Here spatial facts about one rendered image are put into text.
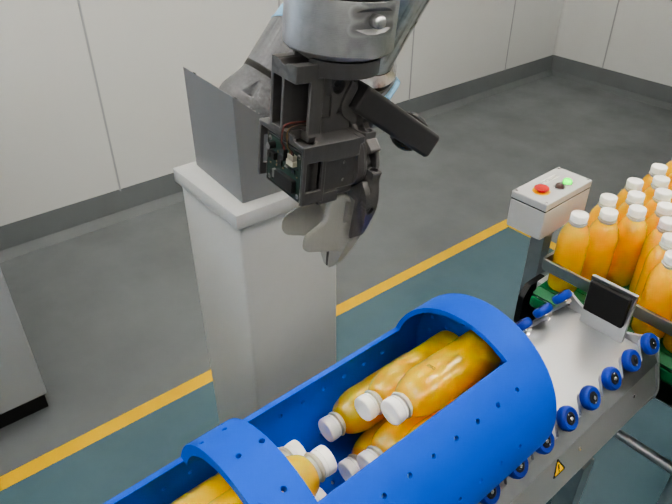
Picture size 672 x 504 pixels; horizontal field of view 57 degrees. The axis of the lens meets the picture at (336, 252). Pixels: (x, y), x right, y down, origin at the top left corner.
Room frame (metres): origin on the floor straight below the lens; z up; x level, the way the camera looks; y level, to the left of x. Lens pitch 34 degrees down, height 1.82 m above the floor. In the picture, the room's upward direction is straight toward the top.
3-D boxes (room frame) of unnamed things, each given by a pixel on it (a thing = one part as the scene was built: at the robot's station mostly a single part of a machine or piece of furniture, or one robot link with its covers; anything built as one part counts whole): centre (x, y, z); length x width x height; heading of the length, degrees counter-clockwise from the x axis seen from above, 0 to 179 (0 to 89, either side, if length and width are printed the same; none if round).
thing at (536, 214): (1.37, -0.54, 1.05); 0.20 x 0.10 x 0.10; 130
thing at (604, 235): (1.23, -0.63, 0.99); 0.07 x 0.07 x 0.19
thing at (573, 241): (1.21, -0.56, 0.99); 0.07 x 0.07 x 0.19
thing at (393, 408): (0.59, -0.08, 1.16); 0.04 x 0.02 x 0.04; 40
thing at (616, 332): (1.01, -0.57, 0.99); 0.10 x 0.02 x 0.12; 40
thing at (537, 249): (1.37, -0.54, 0.50); 0.04 x 0.04 x 1.00; 40
